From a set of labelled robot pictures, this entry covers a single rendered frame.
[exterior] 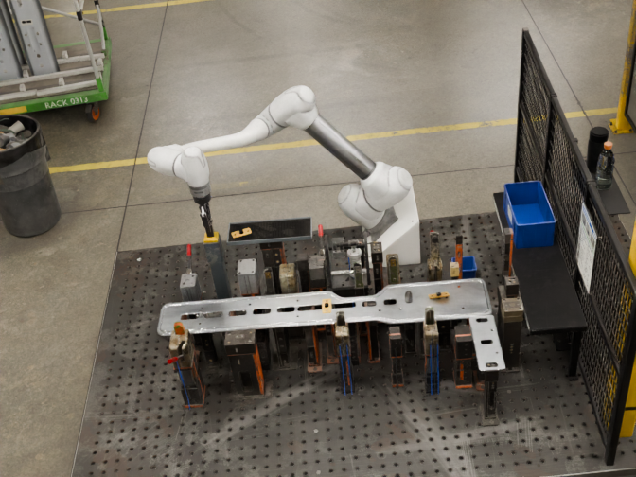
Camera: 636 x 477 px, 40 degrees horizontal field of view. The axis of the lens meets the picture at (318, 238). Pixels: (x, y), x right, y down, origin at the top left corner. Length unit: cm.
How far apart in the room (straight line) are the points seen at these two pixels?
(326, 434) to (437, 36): 488
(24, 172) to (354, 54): 311
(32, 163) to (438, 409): 327
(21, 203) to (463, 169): 296
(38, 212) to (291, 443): 304
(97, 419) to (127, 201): 266
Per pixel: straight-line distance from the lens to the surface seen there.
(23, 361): 527
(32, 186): 593
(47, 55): 739
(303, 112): 386
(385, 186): 402
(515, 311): 350
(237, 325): 361
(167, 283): 435
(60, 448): 475
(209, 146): 380
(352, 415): 361
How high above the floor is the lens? 350
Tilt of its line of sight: 39 degrees down
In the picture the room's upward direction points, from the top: 7 degrees counter-clockwise
